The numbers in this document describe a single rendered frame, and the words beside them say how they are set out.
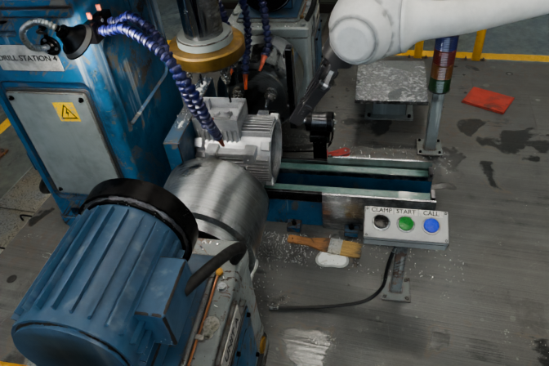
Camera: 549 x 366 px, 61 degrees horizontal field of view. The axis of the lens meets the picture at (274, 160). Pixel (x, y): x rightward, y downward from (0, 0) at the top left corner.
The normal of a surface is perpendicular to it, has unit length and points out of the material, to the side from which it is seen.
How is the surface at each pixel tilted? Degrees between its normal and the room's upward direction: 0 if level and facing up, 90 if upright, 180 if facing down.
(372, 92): 0
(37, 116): 90
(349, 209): 90
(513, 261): 0
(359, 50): 85
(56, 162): 90
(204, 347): 0
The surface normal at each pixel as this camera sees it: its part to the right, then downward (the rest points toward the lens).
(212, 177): 0.14, -0.72
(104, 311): 0.57, -0.54
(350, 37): -0.46, 0.57
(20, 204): -0.09, -0.75
